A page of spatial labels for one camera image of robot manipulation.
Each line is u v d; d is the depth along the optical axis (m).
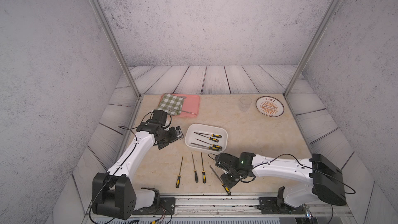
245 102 1.11
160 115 0.65
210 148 0.91
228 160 0.61
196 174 0.83
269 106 1.14
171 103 1.14
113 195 0.40
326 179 0.41
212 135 0.98
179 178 0.82
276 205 0.65
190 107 1.11
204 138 0.97
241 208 0.74
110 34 0.87
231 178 0.66
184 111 1.12
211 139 0.96
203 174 0.83
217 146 0.91
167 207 0.73
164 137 0.68
